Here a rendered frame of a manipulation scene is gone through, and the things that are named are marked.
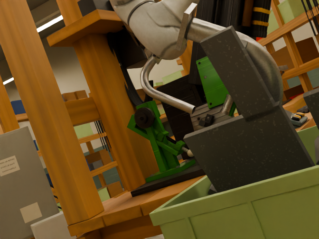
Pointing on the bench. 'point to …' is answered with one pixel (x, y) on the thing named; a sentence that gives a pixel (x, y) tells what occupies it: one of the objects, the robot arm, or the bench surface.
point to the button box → (298, 121)
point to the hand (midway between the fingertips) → (153, 54)
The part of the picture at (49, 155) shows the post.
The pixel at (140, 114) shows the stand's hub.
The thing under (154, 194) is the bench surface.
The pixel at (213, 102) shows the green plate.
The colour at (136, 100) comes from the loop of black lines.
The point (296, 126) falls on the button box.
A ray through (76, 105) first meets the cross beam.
